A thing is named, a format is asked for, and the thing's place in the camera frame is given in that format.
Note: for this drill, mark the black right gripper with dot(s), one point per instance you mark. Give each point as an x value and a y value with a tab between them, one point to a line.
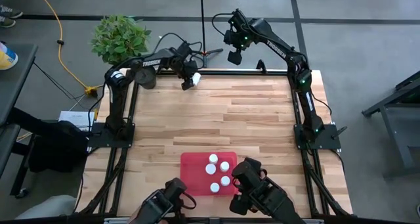
239	35

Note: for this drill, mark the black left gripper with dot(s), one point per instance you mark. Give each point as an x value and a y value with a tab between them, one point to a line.
188	69

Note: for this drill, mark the orange pill bottle white cap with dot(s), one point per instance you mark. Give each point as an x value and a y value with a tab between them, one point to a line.
215	187

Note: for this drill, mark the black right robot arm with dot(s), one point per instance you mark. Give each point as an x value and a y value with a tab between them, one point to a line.
279	50

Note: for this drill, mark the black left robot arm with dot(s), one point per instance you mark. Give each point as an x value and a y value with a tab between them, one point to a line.
152	62

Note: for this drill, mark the pink-red translucent plastic basket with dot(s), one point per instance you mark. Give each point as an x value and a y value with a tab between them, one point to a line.
193	171

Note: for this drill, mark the black clamp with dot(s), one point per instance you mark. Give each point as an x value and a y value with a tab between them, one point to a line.
261	67

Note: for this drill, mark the black plant pot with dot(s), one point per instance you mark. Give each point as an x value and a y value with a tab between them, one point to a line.
146	79

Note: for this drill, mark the black tripod stand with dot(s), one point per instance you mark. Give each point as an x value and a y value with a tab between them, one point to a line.
202	20

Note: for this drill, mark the green leafy plant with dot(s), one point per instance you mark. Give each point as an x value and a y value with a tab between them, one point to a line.
119	40

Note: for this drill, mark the white paper sheet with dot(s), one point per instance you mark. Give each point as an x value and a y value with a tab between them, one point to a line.
73	117

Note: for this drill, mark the black bag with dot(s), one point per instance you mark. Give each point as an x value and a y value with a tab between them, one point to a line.
59	145

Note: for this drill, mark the black metal table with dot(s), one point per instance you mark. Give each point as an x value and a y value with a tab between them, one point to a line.
390	125

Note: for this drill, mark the black side table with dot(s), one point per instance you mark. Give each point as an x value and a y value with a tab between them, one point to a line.
16	82

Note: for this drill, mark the yellow and blue container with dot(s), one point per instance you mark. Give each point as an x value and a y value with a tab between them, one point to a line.
6	61

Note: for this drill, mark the person's leg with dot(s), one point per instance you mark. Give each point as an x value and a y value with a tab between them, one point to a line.
49	207

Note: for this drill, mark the person's shoe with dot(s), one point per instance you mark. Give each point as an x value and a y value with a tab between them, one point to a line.
10	12
6	21

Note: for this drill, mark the black aluminium table frame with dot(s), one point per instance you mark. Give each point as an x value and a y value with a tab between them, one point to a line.
246	72

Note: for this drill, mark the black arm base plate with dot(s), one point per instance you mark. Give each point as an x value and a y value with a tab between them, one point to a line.
328	140
98	137

